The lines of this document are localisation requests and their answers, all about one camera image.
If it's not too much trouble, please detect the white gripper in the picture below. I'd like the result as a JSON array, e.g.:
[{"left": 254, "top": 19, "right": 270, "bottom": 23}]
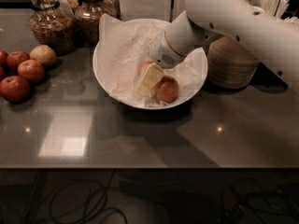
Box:
[{"left": 135, "top": 31, "right": 185, "bottom": 97}]

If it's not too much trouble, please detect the red apple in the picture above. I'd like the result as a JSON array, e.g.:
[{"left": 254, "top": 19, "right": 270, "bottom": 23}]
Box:
[
  {"left": 0, "top": 66, "right": 7, "bottom": 82},
  {"left": 137, "top": 61, "right": 152, "bottom": 76},
  {"left": 0, "top": 49, "right": 8, "bottom": 67},
  {"left": 150, "top": 76, "right": 179, "bottom": 103},
  {"left": 17, "top": 60, "right": 46, "bottom": 84},
  {"left": 7, "top": 50, "right": 30, "bottom": 72},
  {"left": 0, "top": 76, "right": 31, "bottom": 104}
]

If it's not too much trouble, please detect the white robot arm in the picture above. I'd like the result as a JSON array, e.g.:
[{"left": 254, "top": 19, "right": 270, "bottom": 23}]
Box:
[{"left": 147, "top": 0, "right": 299, "bottom": 92}]

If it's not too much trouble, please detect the red apple in bowl front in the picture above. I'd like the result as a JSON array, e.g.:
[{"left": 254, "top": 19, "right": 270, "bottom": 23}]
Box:
[{"left": 150, "top": 76, "right": 179, "bottom": 103}]

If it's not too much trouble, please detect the white bowl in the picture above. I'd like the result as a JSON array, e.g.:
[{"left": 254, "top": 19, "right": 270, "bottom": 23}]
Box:
[{"left": 93, "top": 18, "right": 208, "bottom": 111}]

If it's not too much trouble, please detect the paper bowl stack front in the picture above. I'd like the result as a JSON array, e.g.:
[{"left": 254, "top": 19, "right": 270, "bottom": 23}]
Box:
[{"left": 207, "top": 36, "right": 259, "bottom": 90}]

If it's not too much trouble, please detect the yellowish apple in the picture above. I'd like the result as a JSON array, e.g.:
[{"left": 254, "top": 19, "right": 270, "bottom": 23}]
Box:
[{"left": 30, "top": 45, "right": 57, "bottom": 67}]

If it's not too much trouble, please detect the white paper liner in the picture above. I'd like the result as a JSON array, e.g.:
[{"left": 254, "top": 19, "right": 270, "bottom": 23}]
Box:
[{"left": 98, "top": 13, "right": 206, "bottom": 108}]

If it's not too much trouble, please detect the glass jar with granola right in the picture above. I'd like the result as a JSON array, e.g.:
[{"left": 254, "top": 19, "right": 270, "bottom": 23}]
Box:
[{"left": 75, "top": 0, "right": 117, "bottom": 45}]

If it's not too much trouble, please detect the glass jar with granola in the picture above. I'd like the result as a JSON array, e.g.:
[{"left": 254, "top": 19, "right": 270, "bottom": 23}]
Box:
[
  {"left": 75, "top": 0, "right": 117, "bottom": 45},
  {"left": 28, "top": 0, "right": 76, "bottom": 55}
]

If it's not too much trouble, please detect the glass jar with granola left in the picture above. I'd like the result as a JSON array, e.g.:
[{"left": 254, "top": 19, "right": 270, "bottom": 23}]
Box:
[{"left": 28, "top": 0, "right": 76, "bottom": 55}]

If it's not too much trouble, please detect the black cable under table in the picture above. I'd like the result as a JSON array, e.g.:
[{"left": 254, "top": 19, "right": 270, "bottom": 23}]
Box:
[{"left": 18, "top": 169, "right": 129, "bottom": 224}]

